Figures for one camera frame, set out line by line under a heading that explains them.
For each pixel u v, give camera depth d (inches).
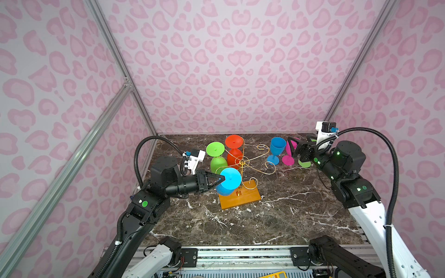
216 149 27.2
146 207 16.7
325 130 20.3
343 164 17.8
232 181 22.8
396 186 17.0
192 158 22.2
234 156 27.3
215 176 22.4
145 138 19.4
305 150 21.7
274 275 26.7
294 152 22.7
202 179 19.9
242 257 29.5
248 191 36.3
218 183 22.3
